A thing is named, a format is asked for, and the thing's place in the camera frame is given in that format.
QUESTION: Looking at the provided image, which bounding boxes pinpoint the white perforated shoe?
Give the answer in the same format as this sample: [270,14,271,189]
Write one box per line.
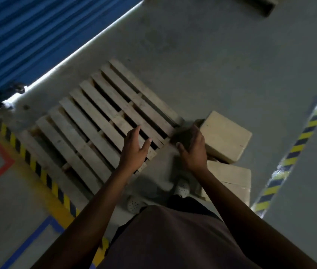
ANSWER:
[174,178,192,199]
[127,195,148,214]

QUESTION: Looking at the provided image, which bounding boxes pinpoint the blue floor tape line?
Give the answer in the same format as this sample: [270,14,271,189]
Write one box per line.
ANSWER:
[0,215,65,269]

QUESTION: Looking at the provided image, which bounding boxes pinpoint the person's right hand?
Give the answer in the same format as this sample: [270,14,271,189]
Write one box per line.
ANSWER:
[175,124,208,174]

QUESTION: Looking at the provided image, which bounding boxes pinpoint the white perforated left shoe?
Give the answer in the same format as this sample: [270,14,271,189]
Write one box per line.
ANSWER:
[127,195,148,214]

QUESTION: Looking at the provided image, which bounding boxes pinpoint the brown shirt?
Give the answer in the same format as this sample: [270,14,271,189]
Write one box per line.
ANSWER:
[98,204,260,269]

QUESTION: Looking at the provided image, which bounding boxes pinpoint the white perforated right shoe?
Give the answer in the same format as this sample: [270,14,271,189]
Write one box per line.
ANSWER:
[174,178,192,199]

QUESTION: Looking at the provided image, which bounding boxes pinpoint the metal shutter latch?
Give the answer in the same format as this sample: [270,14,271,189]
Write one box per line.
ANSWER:
[0,82,26,111]

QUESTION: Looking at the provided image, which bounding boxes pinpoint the black trousers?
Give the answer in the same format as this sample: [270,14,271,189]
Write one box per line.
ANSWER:
[107,194,224,255]

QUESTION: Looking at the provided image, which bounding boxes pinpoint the person's left hand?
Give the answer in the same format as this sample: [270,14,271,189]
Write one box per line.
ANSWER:
[118,124,153,176]

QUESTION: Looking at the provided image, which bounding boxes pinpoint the person's right forearm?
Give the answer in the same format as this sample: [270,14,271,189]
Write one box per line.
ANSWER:
[195,168,317,269]

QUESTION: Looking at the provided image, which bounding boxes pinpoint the wooden pallet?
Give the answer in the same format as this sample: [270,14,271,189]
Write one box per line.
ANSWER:
[17,58,184,212]
[230,0,281,18]

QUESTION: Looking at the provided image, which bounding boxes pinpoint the cardboard box taped seam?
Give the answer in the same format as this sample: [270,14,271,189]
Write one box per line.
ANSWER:
[197,159,252,208]

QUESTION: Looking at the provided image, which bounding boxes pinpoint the plain cardboard box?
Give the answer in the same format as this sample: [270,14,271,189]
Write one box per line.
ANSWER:
[199,110,253,164]

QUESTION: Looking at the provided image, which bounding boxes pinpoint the person's left forearm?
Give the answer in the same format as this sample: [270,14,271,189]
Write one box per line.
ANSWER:
[31,166,132,269]

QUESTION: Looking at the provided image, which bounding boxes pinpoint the blue roller shutter door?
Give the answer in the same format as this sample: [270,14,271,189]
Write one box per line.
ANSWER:
[0,0,145,97]

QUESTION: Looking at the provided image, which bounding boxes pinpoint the yellow black hazard tape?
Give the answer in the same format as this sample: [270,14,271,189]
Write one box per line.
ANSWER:
[0,117,110,250]
[249,77,317,219]

